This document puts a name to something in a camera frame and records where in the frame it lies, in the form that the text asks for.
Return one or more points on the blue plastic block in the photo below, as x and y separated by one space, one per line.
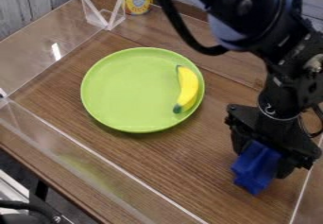
255 167

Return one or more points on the green plate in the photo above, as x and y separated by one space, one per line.
130 90

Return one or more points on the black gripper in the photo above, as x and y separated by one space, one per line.
282 135

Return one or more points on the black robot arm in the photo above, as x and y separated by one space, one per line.
270 29

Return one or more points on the clear acrylic front wall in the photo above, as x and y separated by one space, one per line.
109 192

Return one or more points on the yellow toy banana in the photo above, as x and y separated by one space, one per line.
189 85

